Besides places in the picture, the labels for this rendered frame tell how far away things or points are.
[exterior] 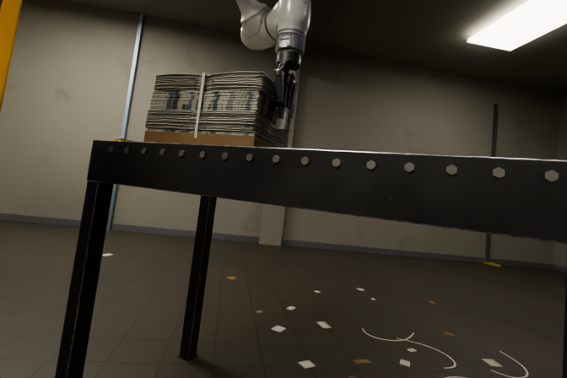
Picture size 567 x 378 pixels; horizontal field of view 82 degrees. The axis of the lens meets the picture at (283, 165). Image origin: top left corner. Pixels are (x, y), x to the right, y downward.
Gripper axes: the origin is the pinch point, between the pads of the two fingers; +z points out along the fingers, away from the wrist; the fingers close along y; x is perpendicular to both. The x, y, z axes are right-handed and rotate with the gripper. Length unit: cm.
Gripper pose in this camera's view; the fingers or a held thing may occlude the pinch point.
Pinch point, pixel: (282, 118)
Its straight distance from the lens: 99.3
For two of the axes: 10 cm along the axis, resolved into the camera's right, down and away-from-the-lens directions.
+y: -4.3, -1.3, -8.9
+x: 8.9, 0.6, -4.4
